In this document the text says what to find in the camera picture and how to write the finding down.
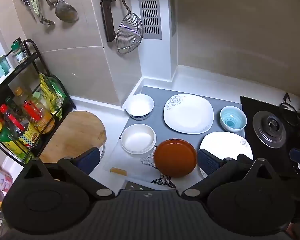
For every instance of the green cap spice jar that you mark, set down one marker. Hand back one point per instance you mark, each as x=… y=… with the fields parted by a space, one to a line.
x=17 y=51

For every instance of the wide white bowl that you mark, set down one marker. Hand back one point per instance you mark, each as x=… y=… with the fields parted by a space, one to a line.
x=138 y=138

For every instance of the translucent leaf pattern board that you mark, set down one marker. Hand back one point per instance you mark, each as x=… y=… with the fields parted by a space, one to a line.
x=125 y=160

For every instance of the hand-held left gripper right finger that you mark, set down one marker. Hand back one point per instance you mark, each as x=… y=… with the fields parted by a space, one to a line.
x=207 y=161

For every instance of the large white floral square plate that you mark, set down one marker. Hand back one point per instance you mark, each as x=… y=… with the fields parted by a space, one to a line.
x=188 y=113

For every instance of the small white floral plate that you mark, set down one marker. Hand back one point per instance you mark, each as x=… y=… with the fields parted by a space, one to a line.
x=222 y=142

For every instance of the light blue bowl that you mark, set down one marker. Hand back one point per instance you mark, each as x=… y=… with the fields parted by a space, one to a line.
x=233 y=118

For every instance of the metal stove burner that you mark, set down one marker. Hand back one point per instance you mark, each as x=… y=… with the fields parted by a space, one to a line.
x=270 y=128

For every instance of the dark cap spice jar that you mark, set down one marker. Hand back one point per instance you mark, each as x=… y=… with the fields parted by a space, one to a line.
x=24 y=51

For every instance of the brown round plate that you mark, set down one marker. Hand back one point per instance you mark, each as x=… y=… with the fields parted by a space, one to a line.
x=175 y=157

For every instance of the black glass gas stove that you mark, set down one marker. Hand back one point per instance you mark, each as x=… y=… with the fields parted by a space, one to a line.
x=255 y=145

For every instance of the yellow snack packet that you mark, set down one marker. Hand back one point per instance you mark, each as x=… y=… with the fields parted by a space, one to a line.
x=45 y=90

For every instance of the small yellow object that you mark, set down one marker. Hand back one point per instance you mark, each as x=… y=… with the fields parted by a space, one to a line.
x=118 y=171

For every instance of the red cap clear bottle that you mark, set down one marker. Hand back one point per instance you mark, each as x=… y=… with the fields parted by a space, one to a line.
x=12 y=122

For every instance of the green bottle yellow cap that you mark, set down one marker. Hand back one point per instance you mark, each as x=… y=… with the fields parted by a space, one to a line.
x=3 y=138

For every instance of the round wooden cutting board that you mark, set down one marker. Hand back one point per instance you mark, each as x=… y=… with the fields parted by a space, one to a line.
x=75 y=135

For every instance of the green snack packet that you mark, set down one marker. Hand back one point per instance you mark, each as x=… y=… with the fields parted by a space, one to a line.
x=59 y=93

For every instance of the grey vent grille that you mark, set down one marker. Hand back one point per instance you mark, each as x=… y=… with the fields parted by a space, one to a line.
x=150 y=7

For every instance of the white bowl with blue pattern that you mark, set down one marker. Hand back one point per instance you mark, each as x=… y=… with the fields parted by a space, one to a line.
x=139 y=106

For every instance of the black pan support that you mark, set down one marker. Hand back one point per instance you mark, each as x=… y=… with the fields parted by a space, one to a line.
x=293 y=112

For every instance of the metal ladle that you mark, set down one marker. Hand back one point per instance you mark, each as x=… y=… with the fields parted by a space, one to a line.
x=66 y=11

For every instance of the grey table mat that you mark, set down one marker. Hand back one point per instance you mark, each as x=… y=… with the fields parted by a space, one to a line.
x=157 y=92

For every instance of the dark slotted utensil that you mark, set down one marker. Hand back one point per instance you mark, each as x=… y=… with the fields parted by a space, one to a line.
x=46 y=21

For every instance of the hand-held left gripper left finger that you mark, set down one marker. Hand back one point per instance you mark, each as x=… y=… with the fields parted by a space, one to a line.
x=88 y=158

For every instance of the black metal condiment rack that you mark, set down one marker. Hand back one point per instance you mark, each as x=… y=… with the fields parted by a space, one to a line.
x=31 y=62

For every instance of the yellow cap oil bottle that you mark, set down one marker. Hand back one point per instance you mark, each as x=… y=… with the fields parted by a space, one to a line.
x=19 y=93

